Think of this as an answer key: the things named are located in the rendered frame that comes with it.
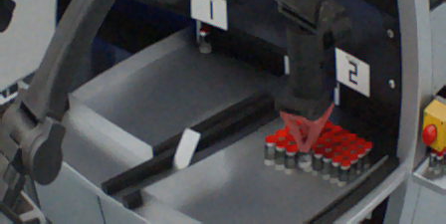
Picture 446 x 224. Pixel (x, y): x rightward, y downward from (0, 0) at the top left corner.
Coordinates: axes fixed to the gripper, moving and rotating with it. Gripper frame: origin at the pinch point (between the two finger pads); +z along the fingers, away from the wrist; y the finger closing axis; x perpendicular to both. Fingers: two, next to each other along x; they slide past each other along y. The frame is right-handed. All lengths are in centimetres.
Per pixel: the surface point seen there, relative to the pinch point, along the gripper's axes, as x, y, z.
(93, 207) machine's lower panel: 78, 36, 64
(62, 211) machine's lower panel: 98, 41, 77
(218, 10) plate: 29.9, 25.0, -4.2
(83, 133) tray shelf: 43.4, -2.1, 9.8
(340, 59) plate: 2.3, 18.1, -5.1
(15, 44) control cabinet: 83, 15, 6
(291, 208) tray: -0.4, -4.9, 9.7
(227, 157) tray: 15.9, 3.0, 8.3
